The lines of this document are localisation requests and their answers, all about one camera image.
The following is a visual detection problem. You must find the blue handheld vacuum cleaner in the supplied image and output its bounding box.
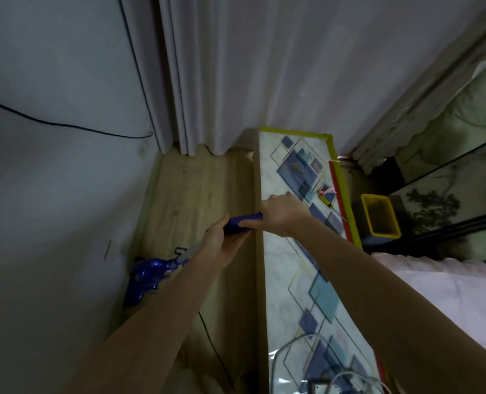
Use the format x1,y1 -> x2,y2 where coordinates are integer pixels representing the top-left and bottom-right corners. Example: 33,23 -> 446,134
122,213 -> 265,309

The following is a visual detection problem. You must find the person's right hand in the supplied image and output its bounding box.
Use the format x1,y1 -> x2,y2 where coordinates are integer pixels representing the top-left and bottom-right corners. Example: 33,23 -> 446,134
239,192 -> 316,238

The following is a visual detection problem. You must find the beige lace bed skirt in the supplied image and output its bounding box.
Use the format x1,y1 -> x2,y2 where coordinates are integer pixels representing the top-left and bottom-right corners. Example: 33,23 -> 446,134
352,16 -> 486,175

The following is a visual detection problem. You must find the black wall cable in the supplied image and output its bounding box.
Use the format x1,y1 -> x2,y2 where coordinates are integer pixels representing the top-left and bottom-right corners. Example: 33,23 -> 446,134
0,0 -> 158,140

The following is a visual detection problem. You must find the white bed sheet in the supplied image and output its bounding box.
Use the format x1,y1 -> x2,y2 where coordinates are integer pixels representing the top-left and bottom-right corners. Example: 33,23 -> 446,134
371,252 -> 486,366

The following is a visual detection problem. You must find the yellow waste bin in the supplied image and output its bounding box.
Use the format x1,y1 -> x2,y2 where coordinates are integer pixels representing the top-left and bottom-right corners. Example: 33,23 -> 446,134
353,193 -> 403,247

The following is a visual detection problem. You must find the geometric patterned table cover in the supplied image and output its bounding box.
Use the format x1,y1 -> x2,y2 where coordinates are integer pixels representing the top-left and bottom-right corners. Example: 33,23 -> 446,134
258,129 -> 385,394

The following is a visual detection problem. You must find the white curtain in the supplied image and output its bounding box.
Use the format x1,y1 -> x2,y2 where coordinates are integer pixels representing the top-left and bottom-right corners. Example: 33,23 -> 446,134
118,0 -> 486,157

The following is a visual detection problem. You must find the white cables bundle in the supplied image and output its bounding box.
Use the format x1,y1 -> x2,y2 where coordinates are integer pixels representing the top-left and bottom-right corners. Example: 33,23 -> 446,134
270,333 -> 385,394

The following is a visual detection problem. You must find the pale green bedding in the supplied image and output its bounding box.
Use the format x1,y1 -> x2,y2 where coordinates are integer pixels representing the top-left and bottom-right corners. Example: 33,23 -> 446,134
403,45 -> 486,183

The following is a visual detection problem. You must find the black floor cable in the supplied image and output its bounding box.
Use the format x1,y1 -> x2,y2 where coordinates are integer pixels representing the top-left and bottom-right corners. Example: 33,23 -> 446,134
197,311 -> 235,392

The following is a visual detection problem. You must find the person's left forearm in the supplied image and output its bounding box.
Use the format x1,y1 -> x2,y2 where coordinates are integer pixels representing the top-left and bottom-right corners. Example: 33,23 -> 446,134
62,252 -> 224,394

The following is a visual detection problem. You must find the yellow black screwdriver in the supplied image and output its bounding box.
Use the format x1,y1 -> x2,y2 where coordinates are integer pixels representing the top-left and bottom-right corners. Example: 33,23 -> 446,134
318,193 -> 348,223

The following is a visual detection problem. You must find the dark painted bed panel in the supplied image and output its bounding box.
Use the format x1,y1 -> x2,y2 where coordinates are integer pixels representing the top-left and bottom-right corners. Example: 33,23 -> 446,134
380,133 -> 486,263

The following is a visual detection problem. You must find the person's right forearm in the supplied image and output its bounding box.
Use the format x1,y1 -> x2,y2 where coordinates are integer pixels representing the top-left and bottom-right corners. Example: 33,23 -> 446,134
294,217 -> 486,394

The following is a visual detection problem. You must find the person's left hand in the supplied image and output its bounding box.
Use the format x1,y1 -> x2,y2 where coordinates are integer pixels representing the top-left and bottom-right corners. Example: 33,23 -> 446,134
197,215 -> 253,270

